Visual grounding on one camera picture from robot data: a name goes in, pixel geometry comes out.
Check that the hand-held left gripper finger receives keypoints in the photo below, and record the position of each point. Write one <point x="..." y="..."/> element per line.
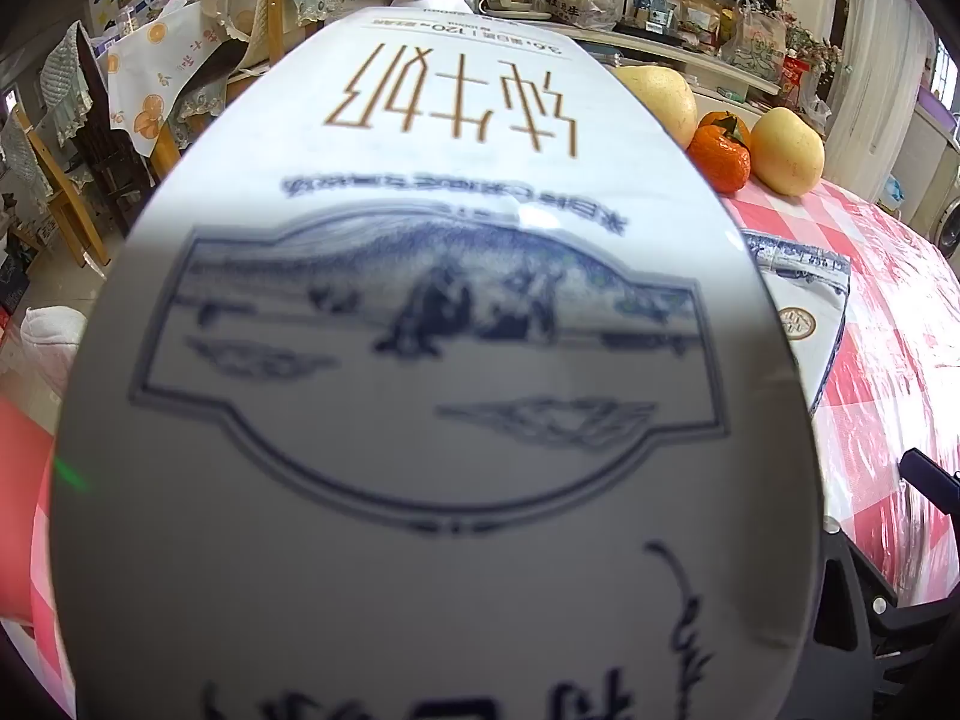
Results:
<point x="847" y="615"/>

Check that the light wooden chair lace cover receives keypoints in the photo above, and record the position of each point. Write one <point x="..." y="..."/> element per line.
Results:
<point x="26" y="157"/>

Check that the dark wooden chair quilted cover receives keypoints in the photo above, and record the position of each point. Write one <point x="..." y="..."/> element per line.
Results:
<point x="71" y="75"/>

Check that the white orange print tablecloth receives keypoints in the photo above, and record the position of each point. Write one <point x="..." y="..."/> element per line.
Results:
<point x="150" y="82"/>

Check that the white television cabinet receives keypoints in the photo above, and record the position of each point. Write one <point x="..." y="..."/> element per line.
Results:
<point x="660" y="49"/>

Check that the white washing machine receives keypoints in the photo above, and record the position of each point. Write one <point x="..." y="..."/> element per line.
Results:
<point x="937" y="187"/>

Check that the white cloth bundle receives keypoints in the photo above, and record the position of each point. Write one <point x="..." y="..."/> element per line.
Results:
<point x="52" y="337"/>

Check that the orange tangerine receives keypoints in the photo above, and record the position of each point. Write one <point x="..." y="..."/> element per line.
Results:
<point x="718" y="157"/>

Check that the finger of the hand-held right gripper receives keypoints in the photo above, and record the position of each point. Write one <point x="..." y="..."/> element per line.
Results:
<point x="930" y="484"/>

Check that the cream lace curtain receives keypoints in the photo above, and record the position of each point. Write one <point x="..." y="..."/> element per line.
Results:
<point x="877" y="67"/>

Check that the yellow pear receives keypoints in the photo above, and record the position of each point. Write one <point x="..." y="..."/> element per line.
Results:
<point x="660" y="101"/>
<point x="787" y="154"/>

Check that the flattened white milk carton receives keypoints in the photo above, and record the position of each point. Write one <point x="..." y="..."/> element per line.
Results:
<point x="802" y="315"/>

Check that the beige mesh food cover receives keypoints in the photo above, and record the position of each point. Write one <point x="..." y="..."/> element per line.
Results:
<point x="240" y="7"/>

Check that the printed white plastic bag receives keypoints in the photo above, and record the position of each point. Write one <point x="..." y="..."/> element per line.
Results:
<point x="754" y="45"/>

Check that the clear plastic water bottle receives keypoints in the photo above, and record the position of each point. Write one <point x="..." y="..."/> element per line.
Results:
<point x="660" y="7"/>

